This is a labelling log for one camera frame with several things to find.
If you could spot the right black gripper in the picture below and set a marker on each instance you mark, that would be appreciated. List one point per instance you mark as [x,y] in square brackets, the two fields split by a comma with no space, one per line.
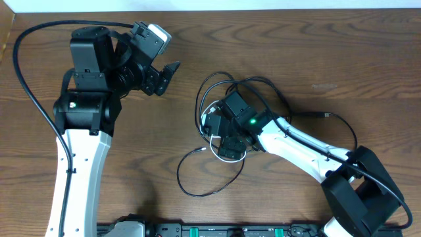
[227,147]

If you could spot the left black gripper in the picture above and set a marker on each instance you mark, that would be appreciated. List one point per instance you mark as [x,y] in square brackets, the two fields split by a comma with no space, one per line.
[158,83]

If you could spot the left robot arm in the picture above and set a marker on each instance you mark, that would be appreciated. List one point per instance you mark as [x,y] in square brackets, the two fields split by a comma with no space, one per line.
[107,66]

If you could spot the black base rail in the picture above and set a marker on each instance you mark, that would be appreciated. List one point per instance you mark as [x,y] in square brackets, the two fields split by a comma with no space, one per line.
[136,225]

